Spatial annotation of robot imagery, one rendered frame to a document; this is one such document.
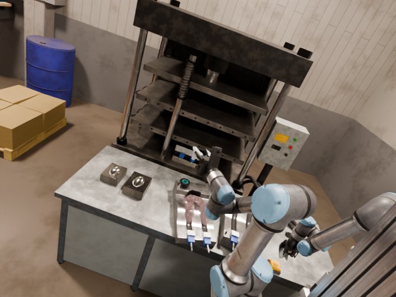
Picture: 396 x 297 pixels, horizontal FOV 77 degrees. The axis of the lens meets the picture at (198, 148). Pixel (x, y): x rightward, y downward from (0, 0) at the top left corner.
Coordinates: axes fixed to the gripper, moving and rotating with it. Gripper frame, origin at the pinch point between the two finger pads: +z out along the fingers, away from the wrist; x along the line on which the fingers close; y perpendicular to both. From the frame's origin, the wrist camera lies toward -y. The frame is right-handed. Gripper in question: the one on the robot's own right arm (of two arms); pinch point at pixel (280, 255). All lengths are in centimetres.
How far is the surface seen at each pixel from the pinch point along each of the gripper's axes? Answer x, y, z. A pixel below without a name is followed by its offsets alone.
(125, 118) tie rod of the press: -142, -76, -15
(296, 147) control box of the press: 7, -89, -40
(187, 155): -80, -82, 2
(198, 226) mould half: -55, -5, 6
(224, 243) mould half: -34.6, -1.7, 9.1
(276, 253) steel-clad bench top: 4.3, -12.8, 12.1
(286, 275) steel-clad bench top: 9.9, 2.3, 12.2
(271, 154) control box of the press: -9, -89, -26
